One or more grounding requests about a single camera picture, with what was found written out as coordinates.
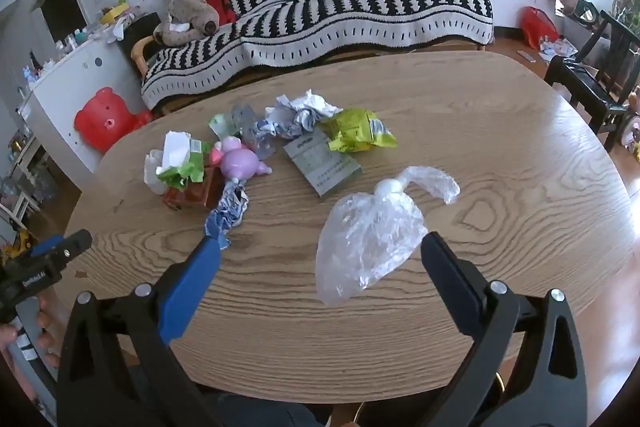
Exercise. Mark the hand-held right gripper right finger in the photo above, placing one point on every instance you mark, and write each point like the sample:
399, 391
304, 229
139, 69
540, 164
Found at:
450, 277

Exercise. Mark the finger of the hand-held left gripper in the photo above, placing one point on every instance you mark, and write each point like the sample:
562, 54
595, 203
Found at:
42, 247
75, 243

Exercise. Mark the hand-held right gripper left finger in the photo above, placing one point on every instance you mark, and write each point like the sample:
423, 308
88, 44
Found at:
190, 287

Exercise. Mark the blue silver wrapper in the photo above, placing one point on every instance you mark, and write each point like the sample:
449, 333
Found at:
227, 212

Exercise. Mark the clear plastic bag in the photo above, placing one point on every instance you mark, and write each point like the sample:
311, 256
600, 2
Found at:
370, 237

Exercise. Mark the brown box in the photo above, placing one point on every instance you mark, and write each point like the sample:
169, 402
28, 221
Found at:
200, 194

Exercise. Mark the purple pig toy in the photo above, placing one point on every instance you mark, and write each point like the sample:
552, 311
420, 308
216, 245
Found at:
237, 162

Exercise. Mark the grey paper packet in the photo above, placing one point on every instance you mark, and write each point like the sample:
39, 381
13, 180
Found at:
320, 164

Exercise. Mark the yellow green snack bag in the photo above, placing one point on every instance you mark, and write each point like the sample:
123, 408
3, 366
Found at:
355, 129

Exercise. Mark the white paper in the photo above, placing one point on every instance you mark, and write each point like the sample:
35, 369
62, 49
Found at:
300, 112

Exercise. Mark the person's left hand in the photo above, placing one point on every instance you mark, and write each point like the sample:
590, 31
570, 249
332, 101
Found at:
49, 332

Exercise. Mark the yellow toy vehicle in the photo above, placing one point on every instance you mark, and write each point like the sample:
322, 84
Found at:
17, 246

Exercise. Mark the white shelf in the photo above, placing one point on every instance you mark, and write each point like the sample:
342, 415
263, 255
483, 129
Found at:
25, 177

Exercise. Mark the red bear stool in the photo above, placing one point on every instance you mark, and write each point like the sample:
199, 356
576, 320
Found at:
105, 117

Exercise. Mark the person's dark trousers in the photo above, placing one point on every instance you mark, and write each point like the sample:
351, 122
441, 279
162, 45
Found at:
270, 412

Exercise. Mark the white cabinet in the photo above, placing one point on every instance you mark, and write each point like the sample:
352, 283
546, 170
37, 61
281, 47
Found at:
75, 72

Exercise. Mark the wooden sofa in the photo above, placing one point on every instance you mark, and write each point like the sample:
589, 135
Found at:
137, 52

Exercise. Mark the group of small bottles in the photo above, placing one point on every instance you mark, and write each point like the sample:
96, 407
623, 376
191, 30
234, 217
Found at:
72, 41

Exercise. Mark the dark cloth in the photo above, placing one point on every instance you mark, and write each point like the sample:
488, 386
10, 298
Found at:
140, 29

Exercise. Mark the yellow green toy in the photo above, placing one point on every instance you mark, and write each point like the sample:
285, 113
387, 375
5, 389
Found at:
114, 11

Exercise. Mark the black wooden chair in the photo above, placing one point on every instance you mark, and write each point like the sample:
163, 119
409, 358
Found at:
590, 87

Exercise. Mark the scattered papers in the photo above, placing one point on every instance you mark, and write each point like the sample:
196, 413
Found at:
555, 47

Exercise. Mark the brown plush toy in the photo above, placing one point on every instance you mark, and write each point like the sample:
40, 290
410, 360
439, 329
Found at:
185, 14

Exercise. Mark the red bag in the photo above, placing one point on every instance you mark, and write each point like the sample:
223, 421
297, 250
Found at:
537, 27

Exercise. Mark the red cushion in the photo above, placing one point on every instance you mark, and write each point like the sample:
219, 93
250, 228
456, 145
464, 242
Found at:
225, 9

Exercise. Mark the black white striped blanket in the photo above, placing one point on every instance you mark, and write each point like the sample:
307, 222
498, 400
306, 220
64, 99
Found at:
325, 17

